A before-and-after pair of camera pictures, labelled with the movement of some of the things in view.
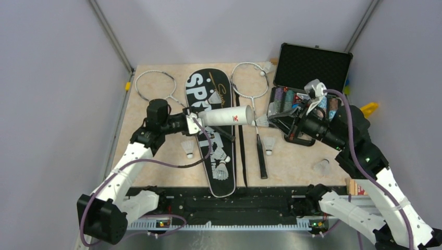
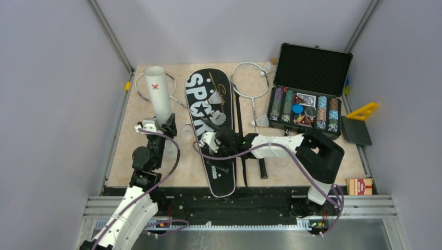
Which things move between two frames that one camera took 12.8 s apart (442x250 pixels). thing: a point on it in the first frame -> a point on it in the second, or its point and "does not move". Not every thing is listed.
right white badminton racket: x=251 y=79 does not move
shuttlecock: x=262 y=121 does not move
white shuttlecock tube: x=233 y=115 -> x=157 y=80
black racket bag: x=208 y=89 does not move
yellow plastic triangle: x=368 y=109 does not move
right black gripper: x=289 y=124 -> x=220 y=146
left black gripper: x=185 y=111 -> x=170 y=126
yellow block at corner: x=346 y=90 does not move
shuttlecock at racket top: x=269 y=67 does not move
